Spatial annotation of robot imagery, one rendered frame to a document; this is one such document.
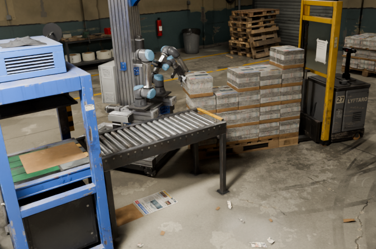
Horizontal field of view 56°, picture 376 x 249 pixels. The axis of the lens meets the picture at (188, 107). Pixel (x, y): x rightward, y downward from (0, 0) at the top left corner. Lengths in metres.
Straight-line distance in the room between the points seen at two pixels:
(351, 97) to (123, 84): 2.91
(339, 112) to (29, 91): 3.81
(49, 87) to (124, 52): 1.84
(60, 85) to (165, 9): 9.14
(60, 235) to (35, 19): 7.68
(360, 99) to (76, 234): 3.80
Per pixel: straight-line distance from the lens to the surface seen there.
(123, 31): 4.11
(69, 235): 3.04
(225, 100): 4.33
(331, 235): 3.48
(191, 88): 4.12
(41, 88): 2.44
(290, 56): 4.56
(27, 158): 3.21
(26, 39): 2.76
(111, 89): 4.32
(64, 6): 10.23
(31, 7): 10.05
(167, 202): 3.74
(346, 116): 5.09
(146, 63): 3.81
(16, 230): 2.79
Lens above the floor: 2.10
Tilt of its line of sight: 19 degrees down
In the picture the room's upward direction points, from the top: 2 degrees counter-clockwise
